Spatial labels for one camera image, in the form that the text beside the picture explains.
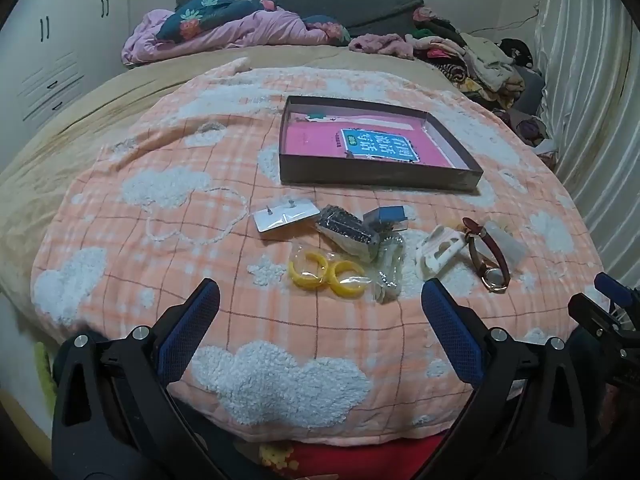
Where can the small blue box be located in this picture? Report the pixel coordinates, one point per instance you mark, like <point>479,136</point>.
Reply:
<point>390,215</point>

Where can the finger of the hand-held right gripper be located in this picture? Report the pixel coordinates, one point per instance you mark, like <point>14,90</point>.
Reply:
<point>611,284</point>
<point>590,312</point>

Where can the clear bag of silver earrings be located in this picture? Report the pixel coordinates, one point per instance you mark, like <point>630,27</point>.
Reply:
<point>390,270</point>

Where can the pile of clothes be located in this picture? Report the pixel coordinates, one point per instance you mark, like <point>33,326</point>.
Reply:
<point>480,60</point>

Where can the pink printed book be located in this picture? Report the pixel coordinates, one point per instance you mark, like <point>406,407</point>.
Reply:
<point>310,140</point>

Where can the yellow hoop earrings bag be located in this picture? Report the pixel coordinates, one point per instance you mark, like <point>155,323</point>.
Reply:
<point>325,272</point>

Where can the sparkly silver hair clip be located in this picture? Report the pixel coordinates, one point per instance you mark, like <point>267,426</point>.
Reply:
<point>345,230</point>

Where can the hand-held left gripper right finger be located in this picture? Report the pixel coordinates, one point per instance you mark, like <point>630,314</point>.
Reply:
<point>452,330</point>

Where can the dark cardboard box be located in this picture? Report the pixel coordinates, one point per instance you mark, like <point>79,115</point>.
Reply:
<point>350,177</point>

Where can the yellow-green cloth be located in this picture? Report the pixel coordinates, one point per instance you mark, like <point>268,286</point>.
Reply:
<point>46,380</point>

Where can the red printed cloth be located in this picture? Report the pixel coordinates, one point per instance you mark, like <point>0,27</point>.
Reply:
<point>350,460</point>

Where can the white wardrobe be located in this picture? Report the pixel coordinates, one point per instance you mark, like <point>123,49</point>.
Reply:
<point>60,60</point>

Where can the pink quilt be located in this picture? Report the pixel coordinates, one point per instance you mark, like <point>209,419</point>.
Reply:
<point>225,35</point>

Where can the white stud earring card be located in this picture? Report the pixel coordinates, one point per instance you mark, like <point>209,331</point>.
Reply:
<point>285,220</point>

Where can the beige bedsheet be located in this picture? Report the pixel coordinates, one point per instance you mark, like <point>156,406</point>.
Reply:
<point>75,125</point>

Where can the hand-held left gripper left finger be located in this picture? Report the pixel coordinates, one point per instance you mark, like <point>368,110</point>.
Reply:
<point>192,330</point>

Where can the teal floral pillow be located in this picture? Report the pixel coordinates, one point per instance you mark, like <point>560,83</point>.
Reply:
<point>200,12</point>

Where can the white hair clip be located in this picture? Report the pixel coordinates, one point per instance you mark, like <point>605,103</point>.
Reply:
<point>435,260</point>

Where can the peach cloud blanket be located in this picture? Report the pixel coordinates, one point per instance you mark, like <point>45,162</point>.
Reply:
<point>175,260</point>

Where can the white curtain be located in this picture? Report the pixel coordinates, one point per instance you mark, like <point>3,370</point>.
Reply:
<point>590,110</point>

